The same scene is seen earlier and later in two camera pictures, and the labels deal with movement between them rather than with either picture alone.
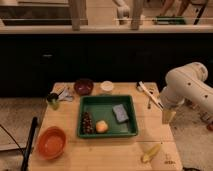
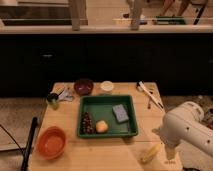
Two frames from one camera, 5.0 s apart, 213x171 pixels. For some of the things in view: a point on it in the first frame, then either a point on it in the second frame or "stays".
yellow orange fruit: (101, 127) stays
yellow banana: (148, 155) stays
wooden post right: (137, 8) stays
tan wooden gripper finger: (167, 116) to (170, 153)
